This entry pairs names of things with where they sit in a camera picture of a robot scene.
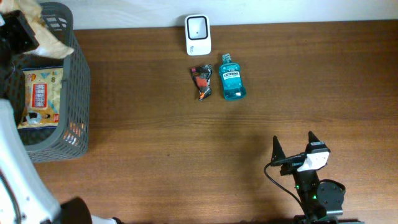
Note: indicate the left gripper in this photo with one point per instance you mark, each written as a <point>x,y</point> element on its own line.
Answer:
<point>17,34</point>

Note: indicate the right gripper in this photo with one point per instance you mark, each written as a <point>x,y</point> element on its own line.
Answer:
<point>292,166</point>

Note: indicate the beige kraft paper pouch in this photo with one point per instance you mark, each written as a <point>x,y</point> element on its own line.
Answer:
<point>49,45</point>

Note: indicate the yellow wet wipes pack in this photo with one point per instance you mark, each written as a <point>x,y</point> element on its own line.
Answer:
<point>42,98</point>

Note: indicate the blue mouthwash bottle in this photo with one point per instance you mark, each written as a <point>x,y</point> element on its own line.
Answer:
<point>230,74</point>

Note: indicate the black and red snack packet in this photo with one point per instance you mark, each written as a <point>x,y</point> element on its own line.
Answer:
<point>201,76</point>

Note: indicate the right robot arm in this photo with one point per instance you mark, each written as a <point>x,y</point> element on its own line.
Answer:
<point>320,200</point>

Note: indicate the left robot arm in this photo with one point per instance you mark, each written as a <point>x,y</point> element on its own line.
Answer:
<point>24,197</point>

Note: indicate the white barcode scanner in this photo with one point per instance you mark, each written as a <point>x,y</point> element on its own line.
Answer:
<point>197,34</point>

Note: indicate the dark grey plastic basket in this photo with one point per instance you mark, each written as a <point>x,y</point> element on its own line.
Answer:
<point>70,138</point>

